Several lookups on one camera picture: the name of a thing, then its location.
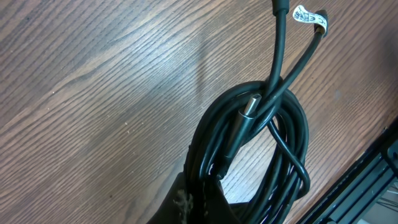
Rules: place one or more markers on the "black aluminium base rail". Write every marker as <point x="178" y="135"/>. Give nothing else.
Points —
<point x="361" y="186"/>

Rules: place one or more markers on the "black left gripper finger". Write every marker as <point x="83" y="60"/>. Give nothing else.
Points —
<point x="179" y="207"/>

